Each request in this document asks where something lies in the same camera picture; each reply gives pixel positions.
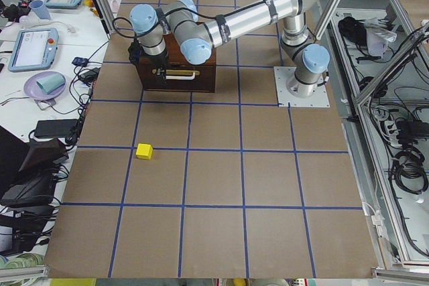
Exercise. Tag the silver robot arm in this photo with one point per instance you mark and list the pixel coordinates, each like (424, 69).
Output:
(197, 41)

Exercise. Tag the black electronics box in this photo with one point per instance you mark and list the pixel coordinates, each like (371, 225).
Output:
(38, 191)

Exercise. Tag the black power adapter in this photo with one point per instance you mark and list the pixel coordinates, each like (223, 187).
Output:
(59, 128)

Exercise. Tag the wooden drawer with white handle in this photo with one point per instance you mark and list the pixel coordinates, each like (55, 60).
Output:
(185, 78)

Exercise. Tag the white power strip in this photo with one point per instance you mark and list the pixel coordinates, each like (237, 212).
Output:
(390, 133)

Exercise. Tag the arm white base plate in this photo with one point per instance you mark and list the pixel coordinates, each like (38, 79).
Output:
(299, 96)

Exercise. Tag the dark wooden drawer box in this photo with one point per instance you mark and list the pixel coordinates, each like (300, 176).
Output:
(175, 56)

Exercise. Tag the yellow wooden block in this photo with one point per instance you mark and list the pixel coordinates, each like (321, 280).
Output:
(144, 151)

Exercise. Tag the blue plastic cup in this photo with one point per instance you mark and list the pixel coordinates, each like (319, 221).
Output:
(40, 9)

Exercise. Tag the near teach pendant tablet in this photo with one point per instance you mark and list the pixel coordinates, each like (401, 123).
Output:
(34, 49)

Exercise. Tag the dark wooden wedge box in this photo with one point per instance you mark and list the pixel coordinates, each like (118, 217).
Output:
(44, 152)

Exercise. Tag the purple plate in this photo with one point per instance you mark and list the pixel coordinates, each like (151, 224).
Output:
(32, 90)

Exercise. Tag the teal cup on plate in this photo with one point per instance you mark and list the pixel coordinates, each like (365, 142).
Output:
(50, 82)

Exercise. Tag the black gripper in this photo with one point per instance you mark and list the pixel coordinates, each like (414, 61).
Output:
(160, 61)

